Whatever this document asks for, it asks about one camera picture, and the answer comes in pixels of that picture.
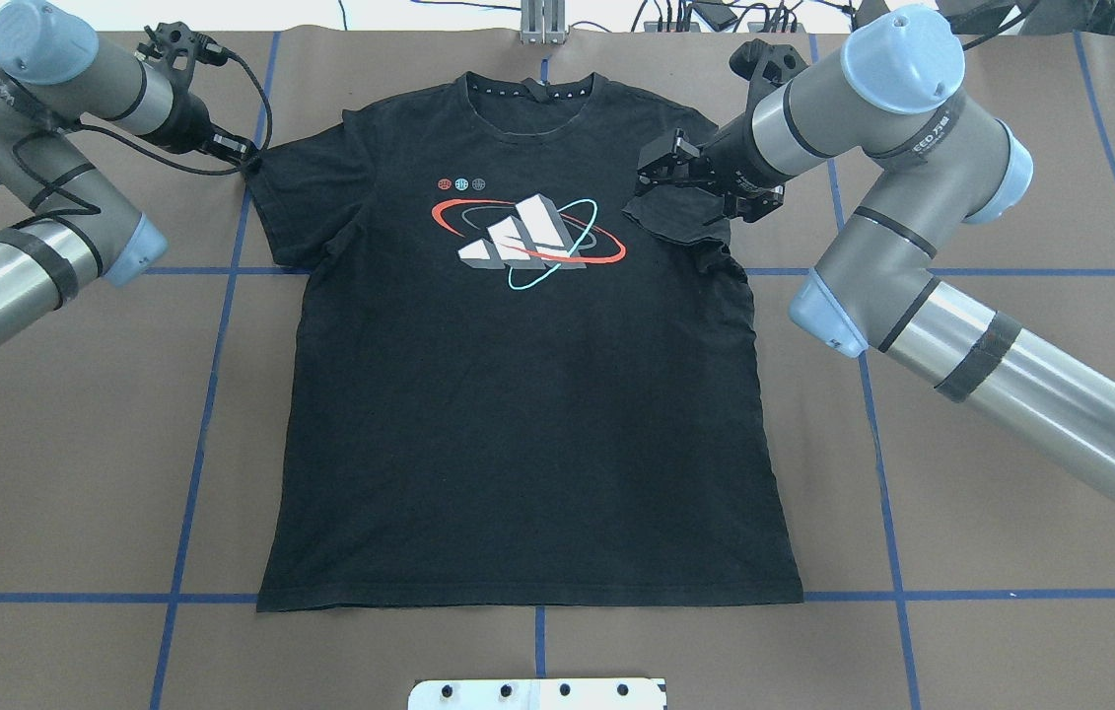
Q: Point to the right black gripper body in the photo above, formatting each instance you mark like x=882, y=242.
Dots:
x=731, y=163

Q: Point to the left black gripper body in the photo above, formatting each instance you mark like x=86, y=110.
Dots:
x=190, y=125

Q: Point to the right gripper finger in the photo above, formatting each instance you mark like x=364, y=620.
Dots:
x=670, y=153
x=680, y=179

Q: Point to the black printed t-shirt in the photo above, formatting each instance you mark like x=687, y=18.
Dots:
x=505, y=390

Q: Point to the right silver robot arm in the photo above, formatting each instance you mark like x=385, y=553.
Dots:
x=894, y=90

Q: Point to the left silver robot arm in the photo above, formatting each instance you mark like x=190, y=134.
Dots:
x=54, y=70

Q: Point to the aluminium frame post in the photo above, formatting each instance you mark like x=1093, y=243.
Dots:
x=543, y=22

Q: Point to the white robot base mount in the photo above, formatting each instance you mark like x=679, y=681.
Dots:
x=540, y=693

